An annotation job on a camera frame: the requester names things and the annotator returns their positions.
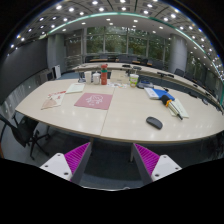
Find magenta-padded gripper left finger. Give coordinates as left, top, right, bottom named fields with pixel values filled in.
left=39, top=142, right=93, bottom=185

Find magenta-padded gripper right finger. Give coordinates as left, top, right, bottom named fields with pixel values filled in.
left=132, top=142, right=183, bottom=186

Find black computer mouse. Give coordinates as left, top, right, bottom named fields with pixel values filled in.
left=145, top=116, right=164, bottom=131

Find pink printed mouse pad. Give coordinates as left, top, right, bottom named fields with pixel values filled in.
left=73, top=92, right=114, bottom=111

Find black office chair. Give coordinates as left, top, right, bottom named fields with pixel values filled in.
left=0, top=114, right=51, bottom=160

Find white booklet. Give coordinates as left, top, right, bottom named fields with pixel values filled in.
left=168, top=97, right=190, bottom=119

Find blue and white book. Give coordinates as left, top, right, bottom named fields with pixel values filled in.
left=144, top=87, right=176, bottom=102

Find white paper sheet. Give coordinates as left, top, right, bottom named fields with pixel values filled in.
left=65, top=82, right=86, bottom=94

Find black gooseneck desk microphone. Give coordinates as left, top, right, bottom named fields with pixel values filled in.
left=137, top=79, right=155, bottom=90
left=78, top=71, right=87, bottom=84

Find green printed paper cup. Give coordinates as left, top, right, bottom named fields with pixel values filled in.
left=129, top=73, right=140, bottom=88

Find white floor appliance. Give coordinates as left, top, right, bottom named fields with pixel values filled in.
left=53, top=64, right=63, bottom=80

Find white paper cup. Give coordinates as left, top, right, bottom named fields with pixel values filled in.
left=84, top=70, right=93, bottom=84

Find colourful sticker sheet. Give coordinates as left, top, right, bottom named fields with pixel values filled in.
left=108, top=82, right=129, bottom=89

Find white lidded mug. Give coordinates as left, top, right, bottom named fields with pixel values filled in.
left=92, top=72, right=102, bottom=85

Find dark conference chairs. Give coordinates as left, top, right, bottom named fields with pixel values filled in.
left=84, top=54, right=214, bottom=98

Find long curved conference table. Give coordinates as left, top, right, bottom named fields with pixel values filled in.
left=71, top=62, right=223, bottom=111

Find beige cardboard box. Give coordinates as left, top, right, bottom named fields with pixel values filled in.
left=109, top=69, right=130, bottom=85

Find red bottle with green band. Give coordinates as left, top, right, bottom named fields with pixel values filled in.
left=100, top=63, right=109, bottom=86

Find ceiling lights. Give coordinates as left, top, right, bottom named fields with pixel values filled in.
left=9, top=0, right=224, bottom=81

